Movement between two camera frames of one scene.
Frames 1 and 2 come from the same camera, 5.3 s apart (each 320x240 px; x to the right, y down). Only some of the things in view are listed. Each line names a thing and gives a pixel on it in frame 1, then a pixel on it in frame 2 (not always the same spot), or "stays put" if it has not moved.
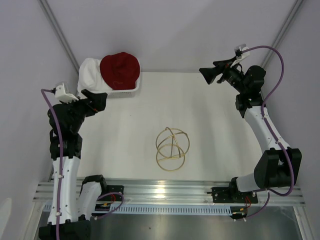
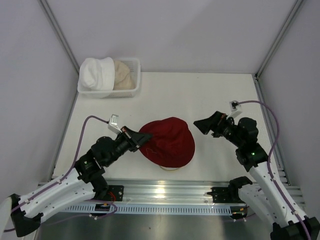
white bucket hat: [90, 78] stays put
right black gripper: [210, 74] -> [215, 122]
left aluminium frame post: [51, 16] stays put
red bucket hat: [120, 71] -> [172, 144]
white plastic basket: [120, 93] stays put
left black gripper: [96, 102] -> [129, 135]
